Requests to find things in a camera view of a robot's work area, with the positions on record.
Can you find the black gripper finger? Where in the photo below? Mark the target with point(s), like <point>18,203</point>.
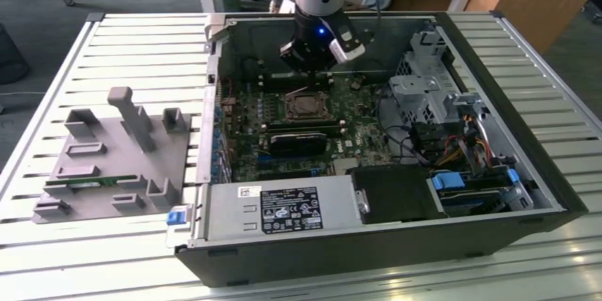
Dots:
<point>319,80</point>

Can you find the silver CPU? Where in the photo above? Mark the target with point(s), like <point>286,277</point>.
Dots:
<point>306,106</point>

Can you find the CPU socket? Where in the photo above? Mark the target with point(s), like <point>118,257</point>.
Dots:
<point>285,108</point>

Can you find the black RAM slot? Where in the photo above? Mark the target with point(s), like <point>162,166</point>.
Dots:
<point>301,131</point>
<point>291,78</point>
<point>282,86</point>
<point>301,125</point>

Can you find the black graphics card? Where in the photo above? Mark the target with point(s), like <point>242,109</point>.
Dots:
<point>297,144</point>

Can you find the green motherboard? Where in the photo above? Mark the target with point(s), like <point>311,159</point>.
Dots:
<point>368,139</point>

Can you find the silver drive cage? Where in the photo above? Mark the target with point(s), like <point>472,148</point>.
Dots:
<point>418,86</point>

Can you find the silver chipset heatsink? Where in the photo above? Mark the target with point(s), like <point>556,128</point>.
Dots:
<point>346,167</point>

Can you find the black plastic shroud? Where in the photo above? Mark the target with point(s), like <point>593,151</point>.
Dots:
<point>396,195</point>

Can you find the blue disk carrier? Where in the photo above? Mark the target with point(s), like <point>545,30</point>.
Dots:
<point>446,181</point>

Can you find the grey power supply unit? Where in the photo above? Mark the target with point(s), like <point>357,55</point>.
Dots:
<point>226,209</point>

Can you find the blue plastic tab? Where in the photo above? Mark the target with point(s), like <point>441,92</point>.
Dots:
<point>513,178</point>

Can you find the blue case latch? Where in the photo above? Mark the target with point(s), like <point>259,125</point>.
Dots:
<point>177,218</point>

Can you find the grey parts rack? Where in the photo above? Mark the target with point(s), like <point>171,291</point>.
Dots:
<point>118,174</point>

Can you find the black PC case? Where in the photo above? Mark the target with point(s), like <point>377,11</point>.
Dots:
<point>329,262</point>

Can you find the green RAM stick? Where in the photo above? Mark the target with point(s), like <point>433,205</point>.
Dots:
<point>110,180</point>

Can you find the white-edged wrist camera box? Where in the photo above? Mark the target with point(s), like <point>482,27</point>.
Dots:
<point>350,50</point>

